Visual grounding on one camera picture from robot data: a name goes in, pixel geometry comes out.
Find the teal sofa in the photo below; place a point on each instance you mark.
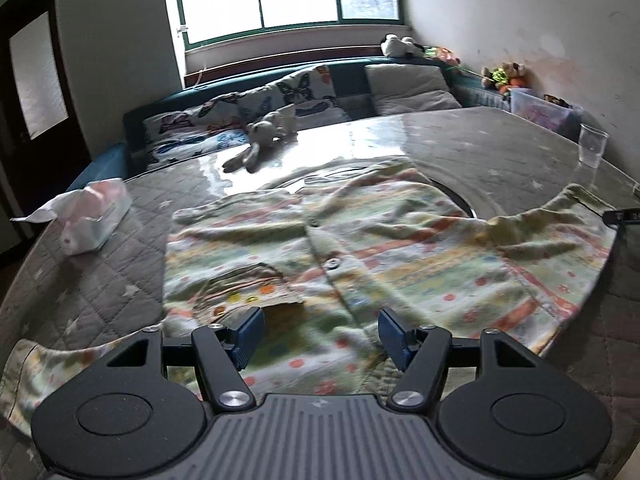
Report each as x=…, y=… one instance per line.
x=350, y=77

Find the white black plush toy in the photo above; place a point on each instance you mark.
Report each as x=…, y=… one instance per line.
x=400, y=46

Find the brown plush bear toy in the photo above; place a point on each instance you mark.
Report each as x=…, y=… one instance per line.
x=505, y=76

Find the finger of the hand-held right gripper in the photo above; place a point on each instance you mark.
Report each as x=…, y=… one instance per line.
x=621, y=216

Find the pink white tissue pack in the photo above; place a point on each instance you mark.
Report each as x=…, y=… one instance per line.
x=92, y=217

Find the butterfly print pillow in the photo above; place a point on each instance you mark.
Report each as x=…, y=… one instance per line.
x=195, y=130
x=300, y=92

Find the colourful plush toy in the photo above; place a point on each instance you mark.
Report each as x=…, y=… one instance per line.
x=442, y=54

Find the grey plush rabbit toy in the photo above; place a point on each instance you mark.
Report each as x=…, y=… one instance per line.
x=260, y=132

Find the grey pillow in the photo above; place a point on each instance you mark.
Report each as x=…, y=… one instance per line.
x=412, y=87

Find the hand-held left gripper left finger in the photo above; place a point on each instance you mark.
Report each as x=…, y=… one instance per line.
x=246, y=336

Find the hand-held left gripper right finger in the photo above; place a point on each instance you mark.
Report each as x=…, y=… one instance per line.
x=395, y=338

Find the dark wooden door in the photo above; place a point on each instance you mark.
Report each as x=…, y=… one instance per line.
x=35, y=110

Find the colourful patterned button shirt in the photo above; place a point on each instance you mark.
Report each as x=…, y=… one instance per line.
x=400, y=245

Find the round glass turntable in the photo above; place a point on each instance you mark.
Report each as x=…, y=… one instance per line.
x=465, y=160

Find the clear plastic storage box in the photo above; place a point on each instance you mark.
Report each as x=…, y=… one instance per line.
x=542, y=110

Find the clear plastic cup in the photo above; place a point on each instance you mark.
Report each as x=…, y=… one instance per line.
x=592, y=145

